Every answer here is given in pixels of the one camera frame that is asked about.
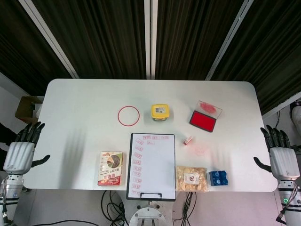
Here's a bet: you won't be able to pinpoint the red thin ring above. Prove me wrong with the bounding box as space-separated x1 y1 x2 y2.
117 106 141 127

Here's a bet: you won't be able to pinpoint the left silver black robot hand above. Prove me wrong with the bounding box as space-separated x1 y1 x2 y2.
2 121 51 176

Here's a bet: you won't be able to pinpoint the red ink pad clear lid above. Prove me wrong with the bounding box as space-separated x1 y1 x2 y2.
189 100 223 133

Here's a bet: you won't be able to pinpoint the black clipboard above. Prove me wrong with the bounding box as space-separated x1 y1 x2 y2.
126 132 177 202

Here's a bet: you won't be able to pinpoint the blue toy block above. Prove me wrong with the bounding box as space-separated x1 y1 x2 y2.
206 170 230 187

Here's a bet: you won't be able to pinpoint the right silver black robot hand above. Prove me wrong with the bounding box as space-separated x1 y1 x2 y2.
253 125 301 182

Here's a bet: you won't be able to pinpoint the brown cardboard box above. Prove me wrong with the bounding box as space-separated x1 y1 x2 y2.
15 95 44 124

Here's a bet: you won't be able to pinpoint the printed biscuit carton box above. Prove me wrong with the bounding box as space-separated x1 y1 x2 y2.
97 151 124 186

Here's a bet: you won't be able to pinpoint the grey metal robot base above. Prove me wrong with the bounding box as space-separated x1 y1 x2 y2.
128 201 174 226

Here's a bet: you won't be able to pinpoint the white frame post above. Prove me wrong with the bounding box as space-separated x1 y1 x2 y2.
261 93 301 120
18 0 80 79
205 0 255 81
143 0 159 80

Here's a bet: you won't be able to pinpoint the black floor cables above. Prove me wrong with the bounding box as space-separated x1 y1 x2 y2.
273 110 283 133

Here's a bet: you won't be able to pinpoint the black cable bundle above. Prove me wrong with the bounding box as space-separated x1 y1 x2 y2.
173 192 198 226
101 190 129 226

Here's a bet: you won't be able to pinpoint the green tub yellow lid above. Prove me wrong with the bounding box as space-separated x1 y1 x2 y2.
150 104 172 122

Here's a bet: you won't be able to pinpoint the dark pleated curtain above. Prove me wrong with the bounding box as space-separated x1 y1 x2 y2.
211 0 301 114
154 0 246 81
32 0 148 80
0 0 76 97

